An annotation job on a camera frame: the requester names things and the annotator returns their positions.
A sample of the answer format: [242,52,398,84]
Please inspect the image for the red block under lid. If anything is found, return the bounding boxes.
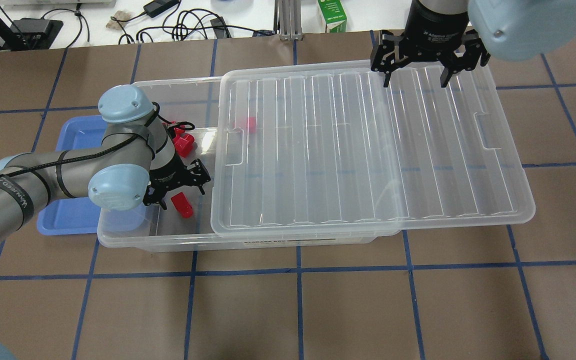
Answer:
[236,116,258,134]

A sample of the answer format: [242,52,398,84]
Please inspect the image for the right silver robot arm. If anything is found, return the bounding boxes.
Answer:
[370,0,576,88]

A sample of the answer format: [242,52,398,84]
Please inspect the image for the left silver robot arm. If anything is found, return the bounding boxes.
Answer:
[0,84,211,243]

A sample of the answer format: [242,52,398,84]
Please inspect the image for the clear plastic storage box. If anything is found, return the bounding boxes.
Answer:
[96,76,377,253]

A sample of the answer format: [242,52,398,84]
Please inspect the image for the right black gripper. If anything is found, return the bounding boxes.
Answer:
[370,0,491,88]

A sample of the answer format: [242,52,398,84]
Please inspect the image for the green white carton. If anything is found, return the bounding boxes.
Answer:
[316,0,348,34]

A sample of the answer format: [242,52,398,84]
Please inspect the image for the clear plastic box lid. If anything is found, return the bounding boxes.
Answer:
[210,60,536,239]

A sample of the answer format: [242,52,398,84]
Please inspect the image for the blue plastic tray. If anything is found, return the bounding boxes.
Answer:
[36,115,156,236]

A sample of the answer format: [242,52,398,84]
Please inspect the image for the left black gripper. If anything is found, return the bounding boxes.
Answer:
[142,155,211,211]

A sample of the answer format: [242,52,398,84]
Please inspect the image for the black power adapter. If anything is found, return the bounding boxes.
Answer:
[142,0,181,18]

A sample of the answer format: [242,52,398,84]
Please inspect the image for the aluminium frame post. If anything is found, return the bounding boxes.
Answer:
[273,0,303,41]

